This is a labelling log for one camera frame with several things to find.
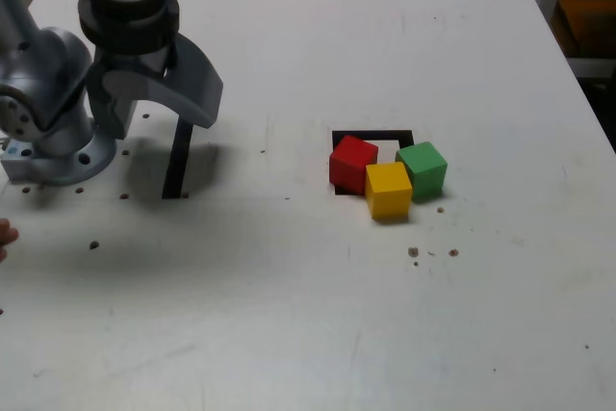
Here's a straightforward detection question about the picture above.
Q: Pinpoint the black tape square outline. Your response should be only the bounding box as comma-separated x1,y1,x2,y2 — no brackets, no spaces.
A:
331,129,415,196

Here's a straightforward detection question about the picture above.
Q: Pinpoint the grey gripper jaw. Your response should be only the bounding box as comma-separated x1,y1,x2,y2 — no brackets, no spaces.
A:
138,33,225,130
86,62,152,141

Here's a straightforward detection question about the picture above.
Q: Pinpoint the yellow cube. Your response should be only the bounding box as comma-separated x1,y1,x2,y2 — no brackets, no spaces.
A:
364,161,414,221

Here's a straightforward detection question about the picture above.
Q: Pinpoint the black tape strip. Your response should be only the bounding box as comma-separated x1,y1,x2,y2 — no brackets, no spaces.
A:
162,115,195,199

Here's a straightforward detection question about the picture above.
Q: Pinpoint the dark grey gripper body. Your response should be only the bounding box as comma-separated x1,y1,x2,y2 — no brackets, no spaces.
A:
93,43,170,78

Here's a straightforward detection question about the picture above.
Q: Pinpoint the person's hand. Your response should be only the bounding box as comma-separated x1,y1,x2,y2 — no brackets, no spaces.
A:
0,218,20,263

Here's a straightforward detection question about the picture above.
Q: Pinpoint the green cube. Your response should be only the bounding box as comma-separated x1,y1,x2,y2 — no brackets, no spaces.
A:
395,141,449,200

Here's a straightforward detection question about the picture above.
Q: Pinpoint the white metal frame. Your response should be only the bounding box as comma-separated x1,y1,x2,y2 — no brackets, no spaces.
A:
534,0,616,79

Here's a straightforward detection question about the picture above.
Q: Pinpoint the red cube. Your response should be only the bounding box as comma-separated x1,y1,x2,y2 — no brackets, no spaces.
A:
329,135,379,195

